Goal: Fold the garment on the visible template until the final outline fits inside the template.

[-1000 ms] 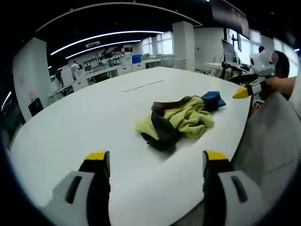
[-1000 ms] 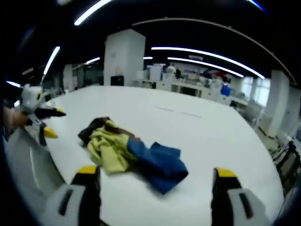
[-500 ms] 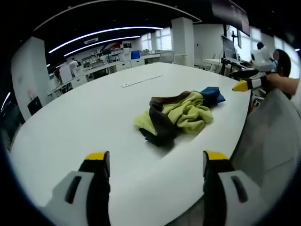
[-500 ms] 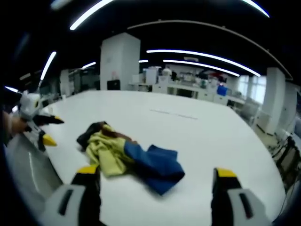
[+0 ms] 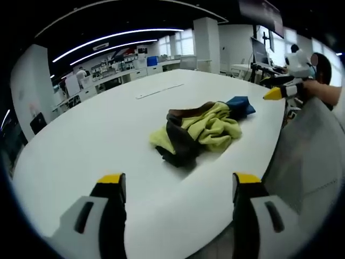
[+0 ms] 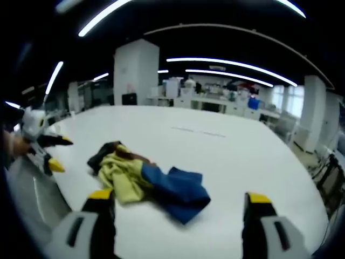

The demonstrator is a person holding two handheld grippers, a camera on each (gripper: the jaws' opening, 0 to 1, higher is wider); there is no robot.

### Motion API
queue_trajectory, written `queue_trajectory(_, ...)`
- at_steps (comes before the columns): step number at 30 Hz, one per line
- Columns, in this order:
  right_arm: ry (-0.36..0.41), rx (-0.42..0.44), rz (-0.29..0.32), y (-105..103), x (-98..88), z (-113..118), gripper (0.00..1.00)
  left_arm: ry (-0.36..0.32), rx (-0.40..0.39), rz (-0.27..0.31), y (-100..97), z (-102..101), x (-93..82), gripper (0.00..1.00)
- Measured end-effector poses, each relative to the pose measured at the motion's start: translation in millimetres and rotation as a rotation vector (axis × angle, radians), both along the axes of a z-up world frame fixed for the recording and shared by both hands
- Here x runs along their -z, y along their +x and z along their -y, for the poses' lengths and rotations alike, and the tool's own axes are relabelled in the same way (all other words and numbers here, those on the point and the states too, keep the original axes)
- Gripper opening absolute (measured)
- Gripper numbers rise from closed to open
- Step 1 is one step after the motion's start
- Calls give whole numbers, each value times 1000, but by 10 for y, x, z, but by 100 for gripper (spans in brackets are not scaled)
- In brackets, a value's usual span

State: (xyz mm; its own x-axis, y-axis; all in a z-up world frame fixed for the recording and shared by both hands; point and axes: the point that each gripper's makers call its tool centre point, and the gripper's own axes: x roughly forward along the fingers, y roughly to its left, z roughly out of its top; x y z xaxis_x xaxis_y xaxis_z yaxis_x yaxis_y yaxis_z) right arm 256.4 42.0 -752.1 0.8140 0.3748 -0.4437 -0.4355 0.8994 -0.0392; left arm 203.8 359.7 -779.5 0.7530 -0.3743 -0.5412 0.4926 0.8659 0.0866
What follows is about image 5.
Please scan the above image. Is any person's grey shirt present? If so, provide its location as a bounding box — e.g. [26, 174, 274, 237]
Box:
[265, 96, 345, 226]

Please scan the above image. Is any computer monitor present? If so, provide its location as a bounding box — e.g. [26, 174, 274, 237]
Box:
[250, 36, 271, 66]

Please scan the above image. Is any black office chair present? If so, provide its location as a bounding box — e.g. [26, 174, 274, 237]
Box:
[29, 112, 49, 135]

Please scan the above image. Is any yellow-green brown blue garment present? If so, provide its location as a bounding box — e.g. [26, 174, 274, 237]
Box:
[149, 95, 257, 168]

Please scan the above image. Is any large dark wall screen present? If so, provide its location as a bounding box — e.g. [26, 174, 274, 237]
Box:
[238, 0, 285, 39]

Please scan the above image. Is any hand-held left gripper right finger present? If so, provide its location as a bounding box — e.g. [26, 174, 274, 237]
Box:
[232, 172, 308, 259]

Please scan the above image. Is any person's head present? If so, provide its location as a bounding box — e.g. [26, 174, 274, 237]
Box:
[309, 52, 334, 87]

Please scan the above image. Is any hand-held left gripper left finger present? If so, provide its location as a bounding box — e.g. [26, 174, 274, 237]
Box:
[44, 173, 128, 259]

